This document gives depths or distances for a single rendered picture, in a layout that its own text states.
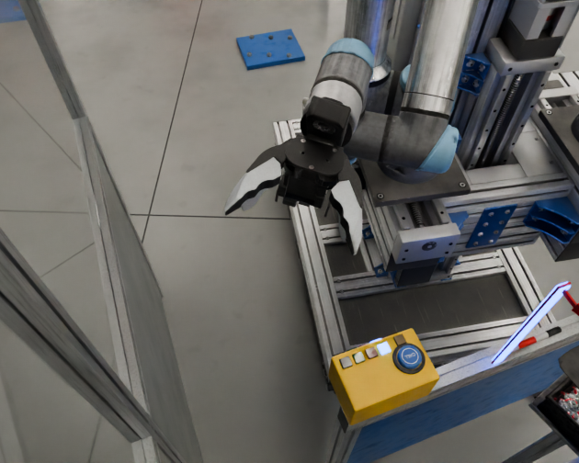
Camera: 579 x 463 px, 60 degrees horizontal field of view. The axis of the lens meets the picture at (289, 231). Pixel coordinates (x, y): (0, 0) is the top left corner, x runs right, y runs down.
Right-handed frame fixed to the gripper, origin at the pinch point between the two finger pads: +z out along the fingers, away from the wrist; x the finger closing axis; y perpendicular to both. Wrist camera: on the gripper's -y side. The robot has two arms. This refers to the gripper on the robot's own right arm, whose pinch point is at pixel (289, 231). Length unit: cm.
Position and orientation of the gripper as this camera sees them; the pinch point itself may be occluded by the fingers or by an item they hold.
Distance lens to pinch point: 55.1
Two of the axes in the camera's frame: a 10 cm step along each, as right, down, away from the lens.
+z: -2.7, 7.8, -5.6
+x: -9.5, -3.0, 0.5
